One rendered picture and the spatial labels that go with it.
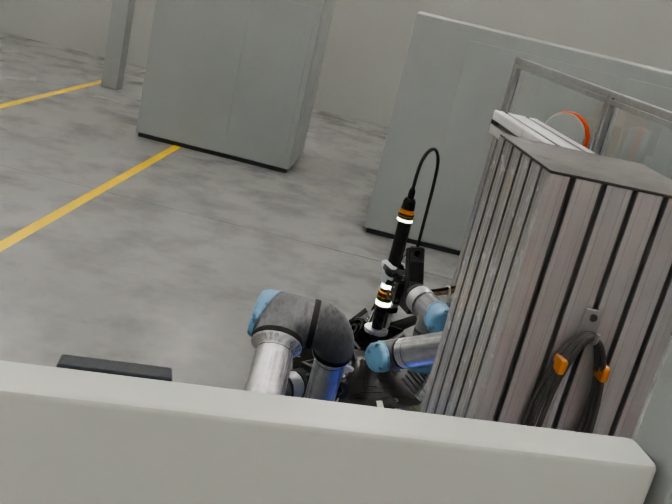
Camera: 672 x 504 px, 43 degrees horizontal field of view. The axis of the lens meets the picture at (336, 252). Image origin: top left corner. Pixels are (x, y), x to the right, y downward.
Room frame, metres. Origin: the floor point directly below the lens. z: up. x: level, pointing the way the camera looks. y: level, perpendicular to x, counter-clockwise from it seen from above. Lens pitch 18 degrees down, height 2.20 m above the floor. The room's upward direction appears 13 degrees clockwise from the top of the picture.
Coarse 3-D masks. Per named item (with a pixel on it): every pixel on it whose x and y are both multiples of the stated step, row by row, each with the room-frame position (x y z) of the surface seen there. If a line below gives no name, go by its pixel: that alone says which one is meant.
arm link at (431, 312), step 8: (424, 296) 2.04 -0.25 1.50; (432, 296) 2.04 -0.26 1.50; (416, 304) 2.03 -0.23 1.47; (424, 304) 2.01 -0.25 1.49; (432, 304) 1.99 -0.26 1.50; (440, 304) 1.99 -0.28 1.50; (416, 312) 2.02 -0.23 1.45; (424, 312) 1.99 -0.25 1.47; (432, 312) 1.97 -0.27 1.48; (440, 312) 1.96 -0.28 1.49; (424, 320) 1.97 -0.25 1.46; (432, 320) 1.95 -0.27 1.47; (440, 320) 1.96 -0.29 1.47; (416, 328) 2.00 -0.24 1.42; (424, 328) 1.98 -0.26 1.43; (432, 328) 1.96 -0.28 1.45; (440, 328) 1.96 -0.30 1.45
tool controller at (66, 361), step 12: (60, 360) 1.73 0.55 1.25; (72, 360) 1.75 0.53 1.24; (84, 360) 1.77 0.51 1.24; (96, 360) 1.79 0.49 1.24; (108, 360) 1.82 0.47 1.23; (108, 372) 1.72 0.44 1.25; (120, 372) 1.73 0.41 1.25; (132, 372) 1.74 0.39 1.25; (144, 372) 1.76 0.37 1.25; (156, 372) 1.78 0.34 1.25; (168, 372) 1.80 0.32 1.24
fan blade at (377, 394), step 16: (368, 368) 2.20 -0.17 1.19; (352, 384) 2.11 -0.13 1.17; (368, 384) 2.11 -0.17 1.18; (384, 384) 2.13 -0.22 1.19; (400, 384) 2.16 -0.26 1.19; (352, 400) 2.05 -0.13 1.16; (368, 400) 2.05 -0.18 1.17; (384, 400) 2.05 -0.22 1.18; (400, 400) 2.06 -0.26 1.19; (416, 400) 2.07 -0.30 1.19
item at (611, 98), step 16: (528, 64) 3.55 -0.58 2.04; (512, 80) 3.66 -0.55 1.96; (560, 80) 3.23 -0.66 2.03; (576, 80) 3.10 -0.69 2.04; (512, 96) 3.67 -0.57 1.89; (592, 96) 2.95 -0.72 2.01; (608, 96) 2.85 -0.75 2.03; (624, 96) 2.75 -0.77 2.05; (608, 112) 2.83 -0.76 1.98; (640, 112) 2.64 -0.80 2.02; (656, 112) 2.55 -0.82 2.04; (496, 144) 3.66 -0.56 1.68; (592, 144) 2.85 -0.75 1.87; (480, 192) 3.66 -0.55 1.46; (464, 240) 3.68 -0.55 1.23
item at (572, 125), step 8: (560, 112) 2.83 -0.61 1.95; (568, 112) 2.81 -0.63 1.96; (552, 120) 2.81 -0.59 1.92; (560, 120) 2.79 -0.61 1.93; (568, 120) 2.78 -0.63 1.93; (576, 120) 2.76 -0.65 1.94; (584, 120) 2.78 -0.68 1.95; (560, 128) 2.79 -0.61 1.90; (568, 128) 2.77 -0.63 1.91; (576, 128) 2.75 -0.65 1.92; (584, 128) 2.76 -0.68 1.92; (568, 136) 2.77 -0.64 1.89; (576, 136) 2.75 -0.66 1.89; (584, 136) 2.75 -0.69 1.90; (584, 144) 2.75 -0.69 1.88
